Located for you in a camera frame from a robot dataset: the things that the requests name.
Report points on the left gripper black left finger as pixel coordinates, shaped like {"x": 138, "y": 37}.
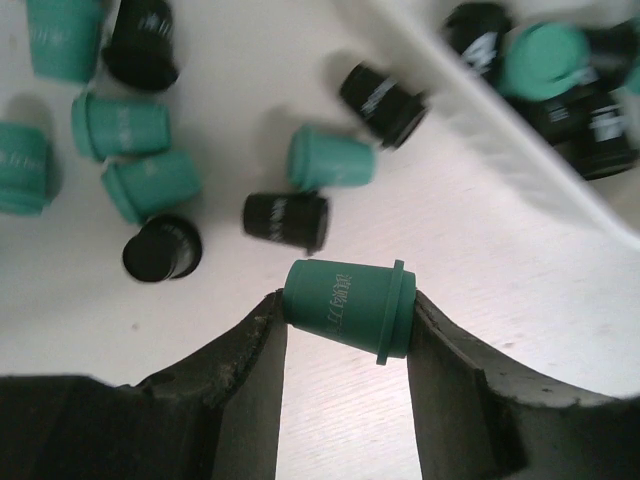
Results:
{"x": 215, "y": 414}

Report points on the white plastic storage basket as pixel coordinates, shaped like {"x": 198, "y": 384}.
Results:
{"x": 407, "y": 34}

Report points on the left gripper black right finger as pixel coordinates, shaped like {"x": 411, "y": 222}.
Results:
{"x": 479, "y": 414}

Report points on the teal capsule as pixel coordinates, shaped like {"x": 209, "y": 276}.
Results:
{"x": 545, "y": 61}
{"x": 145, "y": 187}
{"x": 64, "y": 38}
{"x": 369, "y": 308}

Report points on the black capsule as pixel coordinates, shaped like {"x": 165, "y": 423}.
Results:
{"x": 476, "y": 31}
{"x": 140, "y": 53}
{"x": 390, "y": 111}
{"x": 168, "y": 247}

